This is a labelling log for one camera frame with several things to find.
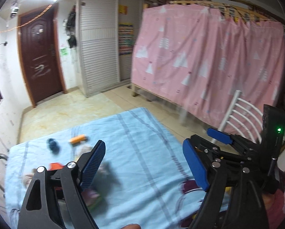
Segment light blue bed sheet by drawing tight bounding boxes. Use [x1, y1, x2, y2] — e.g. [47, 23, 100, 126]
[5, 108, 205, 228]

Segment colourful wall chart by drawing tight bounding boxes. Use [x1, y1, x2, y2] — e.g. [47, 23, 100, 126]
[118, 23, 134, 55]

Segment blue yarn ball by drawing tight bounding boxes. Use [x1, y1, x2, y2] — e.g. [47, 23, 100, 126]
[47, 138, 60, 155]

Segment wooden bunk bed frame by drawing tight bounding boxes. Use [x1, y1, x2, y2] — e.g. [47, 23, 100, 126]
[142, 0, 277, 22]

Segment colourful wrapper trash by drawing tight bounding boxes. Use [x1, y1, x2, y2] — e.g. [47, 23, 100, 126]
[81, 188, 103, 210]

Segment orange thread spool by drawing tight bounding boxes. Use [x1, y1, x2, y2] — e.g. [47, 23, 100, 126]
[69, 134, 88, 145]

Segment white louvered wardrobe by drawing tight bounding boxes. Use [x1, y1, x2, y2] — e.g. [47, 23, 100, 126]
[77, 0, 144, 97]

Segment white metal chair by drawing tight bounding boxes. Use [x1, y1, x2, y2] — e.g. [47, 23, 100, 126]
[209, 88, 265, 143]

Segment black bags on hook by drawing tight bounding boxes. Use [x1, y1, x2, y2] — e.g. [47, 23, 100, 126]
[65, 5, 77, 49]

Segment pink tree-print curtain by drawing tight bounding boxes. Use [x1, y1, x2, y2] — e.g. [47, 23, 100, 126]
[131, 5, 285, 128]

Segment dark brown wooden door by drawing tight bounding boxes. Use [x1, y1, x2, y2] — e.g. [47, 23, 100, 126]
[17, 4, 66, 107]

